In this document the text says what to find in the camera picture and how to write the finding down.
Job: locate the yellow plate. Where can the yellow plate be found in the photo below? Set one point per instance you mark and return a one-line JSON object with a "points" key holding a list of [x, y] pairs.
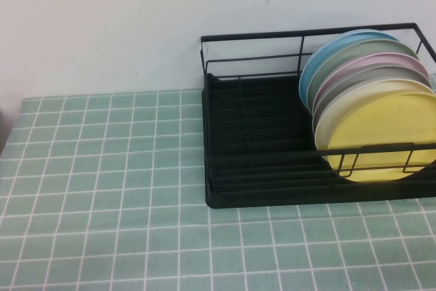
{"points": [[381, 124]]}

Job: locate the blue plate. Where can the blue plate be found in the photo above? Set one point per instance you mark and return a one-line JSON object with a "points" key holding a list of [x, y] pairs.
{"points": [[311, 73]]}

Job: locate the green plate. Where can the green plate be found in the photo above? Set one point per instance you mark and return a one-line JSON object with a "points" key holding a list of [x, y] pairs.
{"points": [[327, 69]]}

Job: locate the white plate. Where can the white plate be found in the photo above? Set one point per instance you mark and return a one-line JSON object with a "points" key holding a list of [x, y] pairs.
{"points": [[357, 92]]}

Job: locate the grey plate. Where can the grey plate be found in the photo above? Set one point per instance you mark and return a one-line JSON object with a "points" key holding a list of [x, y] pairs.
{"points": [[374, 74]]}

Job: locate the pink plate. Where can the pink plate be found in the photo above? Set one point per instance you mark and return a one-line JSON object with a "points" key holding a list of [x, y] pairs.
{"points": [[391, 61]]}

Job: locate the green checkered tablecloth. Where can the green checkered tablecloth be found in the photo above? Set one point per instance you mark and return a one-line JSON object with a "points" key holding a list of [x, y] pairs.
{"points": [[102, 202]]}

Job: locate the dark grey object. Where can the dark grey object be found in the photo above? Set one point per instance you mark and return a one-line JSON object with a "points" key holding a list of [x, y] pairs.
{"points": [[1, 127]]}

